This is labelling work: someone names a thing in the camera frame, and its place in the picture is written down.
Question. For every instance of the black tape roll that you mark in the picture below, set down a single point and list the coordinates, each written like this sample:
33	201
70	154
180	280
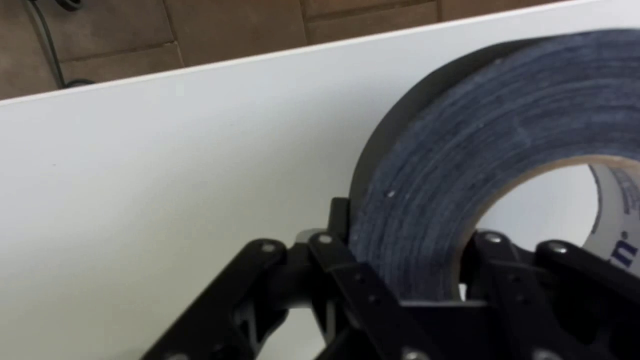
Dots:
481	133

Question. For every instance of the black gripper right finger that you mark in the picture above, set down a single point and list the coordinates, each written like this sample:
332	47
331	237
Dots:
552	300

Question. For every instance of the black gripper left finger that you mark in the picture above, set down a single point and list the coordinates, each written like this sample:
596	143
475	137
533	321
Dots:
320	292

